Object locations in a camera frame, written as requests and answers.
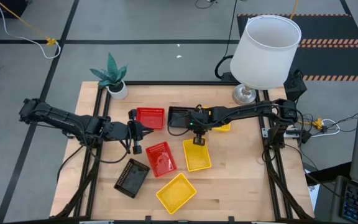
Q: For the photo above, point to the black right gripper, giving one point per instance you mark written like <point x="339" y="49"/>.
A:
<point x="201" y="119"/>

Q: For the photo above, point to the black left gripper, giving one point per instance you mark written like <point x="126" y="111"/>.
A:
<point x="134" y="130"/>

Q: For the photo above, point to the yellow slotted plastic basket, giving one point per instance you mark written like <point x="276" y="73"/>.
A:
<point x="197" y="157"/>
<point x="176" y="193"/>
<point x="224" y="127"/>

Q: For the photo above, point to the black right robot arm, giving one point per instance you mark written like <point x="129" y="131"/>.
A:
<point x="244" y="112"/>

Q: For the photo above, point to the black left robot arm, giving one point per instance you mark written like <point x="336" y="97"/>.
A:
<point x="64" y="119"/>

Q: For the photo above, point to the potted green snake plant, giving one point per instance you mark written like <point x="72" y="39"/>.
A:
<point x="118" y="91"/>

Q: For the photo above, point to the black power box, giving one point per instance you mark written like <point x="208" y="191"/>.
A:
<point x="228" y="77"/>

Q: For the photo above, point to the white shade table lamp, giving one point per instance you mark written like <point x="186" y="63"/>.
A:
<point x="264" y="53"/>

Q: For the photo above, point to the silver aluminium bar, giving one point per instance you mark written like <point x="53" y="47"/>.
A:
<point x="269" y="222"/>
<point x="96" y="222"/>

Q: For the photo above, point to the black angular device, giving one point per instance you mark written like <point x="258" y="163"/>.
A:
<point x="294" y="85"/>

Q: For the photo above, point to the yellow plug connector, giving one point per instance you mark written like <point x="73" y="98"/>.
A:
<point x="319" y="123"/>

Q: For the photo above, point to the black hazard-striped floor mat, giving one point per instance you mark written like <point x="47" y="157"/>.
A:
<point x="328" y="29"/>

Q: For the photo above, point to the black aluminium extrusion frame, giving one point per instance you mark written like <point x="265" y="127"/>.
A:
<point x="182" y="83"/>

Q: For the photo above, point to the silver corner bracket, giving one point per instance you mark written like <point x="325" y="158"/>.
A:
<point x="267" y="132"/>

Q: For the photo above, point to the black frame clip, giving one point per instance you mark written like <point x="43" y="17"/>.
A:
<point x="231" y="220"/>
<point x="148" y="220"/>

